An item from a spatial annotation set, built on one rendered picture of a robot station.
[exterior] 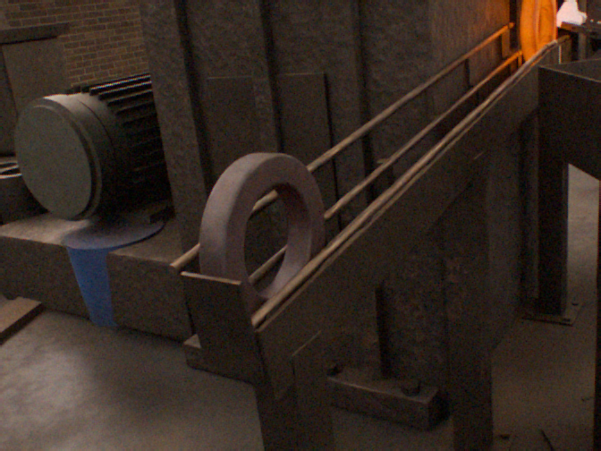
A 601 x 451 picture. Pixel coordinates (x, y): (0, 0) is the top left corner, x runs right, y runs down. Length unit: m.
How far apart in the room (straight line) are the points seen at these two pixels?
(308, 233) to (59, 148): 1.42
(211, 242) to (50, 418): 1.17
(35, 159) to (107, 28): 6.50
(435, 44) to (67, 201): 1.28
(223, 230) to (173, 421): 1.02
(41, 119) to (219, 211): 1.51
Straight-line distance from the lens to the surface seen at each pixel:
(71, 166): 2.07
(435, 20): 1.25
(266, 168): 0.67
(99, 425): 1.67
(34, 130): 2.16
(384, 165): 1.00
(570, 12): 1.76
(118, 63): 8.69
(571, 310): 1.94
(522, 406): 1.55
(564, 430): 1.48
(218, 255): 0.63
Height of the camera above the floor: 0.88
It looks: 19 degrees down
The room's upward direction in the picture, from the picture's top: 7 degrees counter-clockwise
